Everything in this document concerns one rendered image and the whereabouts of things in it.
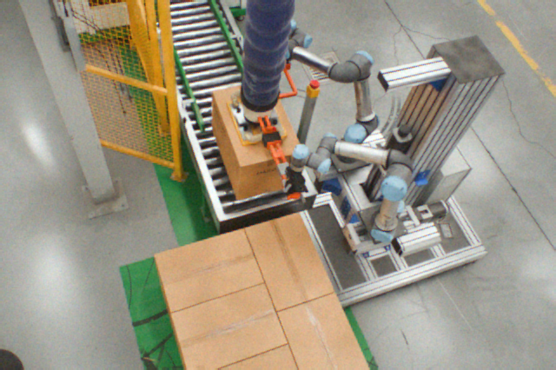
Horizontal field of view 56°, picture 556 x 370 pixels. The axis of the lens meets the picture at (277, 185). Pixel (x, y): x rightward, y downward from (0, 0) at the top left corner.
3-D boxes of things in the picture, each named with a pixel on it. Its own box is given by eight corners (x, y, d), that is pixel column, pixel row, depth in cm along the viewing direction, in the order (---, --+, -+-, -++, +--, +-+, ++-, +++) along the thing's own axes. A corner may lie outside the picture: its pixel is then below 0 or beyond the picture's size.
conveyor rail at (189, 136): (137, 6, 463) (135, -11, 447) (143, 5, 464) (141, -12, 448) (217, 231, 358) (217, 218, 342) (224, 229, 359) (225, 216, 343)
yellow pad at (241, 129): (226, 103, 329) (226, 98, 325) (241, 101, 332) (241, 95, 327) (241, 147, 313) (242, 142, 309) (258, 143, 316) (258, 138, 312)
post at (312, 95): (288, 165, 441) (307, 84, 357) (295, 163, 443) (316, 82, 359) (291, 172, 438) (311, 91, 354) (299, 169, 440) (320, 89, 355)
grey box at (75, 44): (71, 45, 289) (57, 2, 264) (81, 44, 290) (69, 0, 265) (77, 71, 280) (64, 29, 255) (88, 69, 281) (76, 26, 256)
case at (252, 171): (211, 128, 367) (211, 90, 333) (265, 117, 378) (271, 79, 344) (237, 201, 339) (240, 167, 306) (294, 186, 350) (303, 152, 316)
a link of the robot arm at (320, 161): (335, 152, 260) (314, 143, 262) (327, 168, 255) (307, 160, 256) (332, 161, 267) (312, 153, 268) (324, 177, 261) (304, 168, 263)
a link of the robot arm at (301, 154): (307, 158, 254) (291, 151, 256) (303, 170, 264) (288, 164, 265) (313, 147, 259) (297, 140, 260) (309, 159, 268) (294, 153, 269)
